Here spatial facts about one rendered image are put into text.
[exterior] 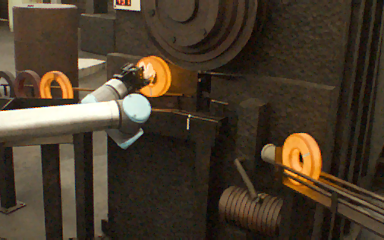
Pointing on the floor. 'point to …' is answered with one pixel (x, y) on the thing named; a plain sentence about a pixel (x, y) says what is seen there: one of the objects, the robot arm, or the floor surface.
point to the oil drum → (46, 42)
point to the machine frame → (330, 68)
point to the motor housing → (249, 214)
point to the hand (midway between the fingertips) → (152, 71)
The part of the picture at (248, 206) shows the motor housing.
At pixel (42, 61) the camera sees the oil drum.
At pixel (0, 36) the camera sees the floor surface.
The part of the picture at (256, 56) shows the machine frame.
